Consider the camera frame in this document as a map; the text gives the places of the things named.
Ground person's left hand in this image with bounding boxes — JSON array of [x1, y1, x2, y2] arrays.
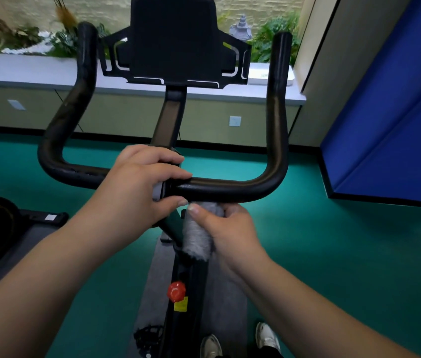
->
[[91, 144, 193, 254]]

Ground person's right hand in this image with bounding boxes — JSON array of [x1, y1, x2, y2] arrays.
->
[[187, 203, 271, 282]]

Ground grey cleaning cloth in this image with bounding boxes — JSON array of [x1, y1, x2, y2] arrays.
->
[[181, 201, 226, 262]]

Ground white plastic tray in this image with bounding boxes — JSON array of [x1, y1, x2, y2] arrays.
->
[[247, 68, 295, 87]]

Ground person's left forearm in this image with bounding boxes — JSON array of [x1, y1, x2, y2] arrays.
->
[[0, 197, 121, 358]]

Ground person's right forearm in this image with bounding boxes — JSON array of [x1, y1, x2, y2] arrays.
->
[[238, 257, 420, 358]]

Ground person's white right shoe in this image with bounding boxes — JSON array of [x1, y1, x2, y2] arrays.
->
[[255, 322, 281, 353]]

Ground person's white shoe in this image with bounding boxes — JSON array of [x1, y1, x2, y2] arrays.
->
[[255, 322, 281, 353], [199, 334, 223, 358]]

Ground person's white left shoe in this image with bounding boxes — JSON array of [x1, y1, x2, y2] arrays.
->
[[199, 334, 223, 358]]

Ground person's dark trousers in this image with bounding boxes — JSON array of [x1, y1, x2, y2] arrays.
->
[[216, 346, 284, 358]]

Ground black tablet holder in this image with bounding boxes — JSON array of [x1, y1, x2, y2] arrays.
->
[[98, 0, 252, 90]]

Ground grey-topped beige cabinet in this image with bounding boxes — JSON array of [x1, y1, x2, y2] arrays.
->
[[0, 52, 307, 148]]

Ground variegated leaf plant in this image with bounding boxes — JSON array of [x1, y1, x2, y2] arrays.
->
[[48, 22, 110, 58]]

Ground white pebble path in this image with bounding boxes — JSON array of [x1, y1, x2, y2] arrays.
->
[[1, 31, 56, 56]]

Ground tall plant with orange tuft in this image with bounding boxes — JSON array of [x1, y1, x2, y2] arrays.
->
[[50, 0, 79, 29]]

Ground low green leafy plant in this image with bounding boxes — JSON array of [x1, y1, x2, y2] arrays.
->
[[0, 25, 45, 53]]

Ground blue padded column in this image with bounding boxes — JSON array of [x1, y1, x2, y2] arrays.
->
[[318, 0, 421, 205]]

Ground grey stone pagoda lantern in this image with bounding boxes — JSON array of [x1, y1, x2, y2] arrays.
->
[[229, 13, 253, 42]]

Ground large dark green fern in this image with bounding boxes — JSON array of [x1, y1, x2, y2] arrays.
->
[[249, 12, 301, 67]]

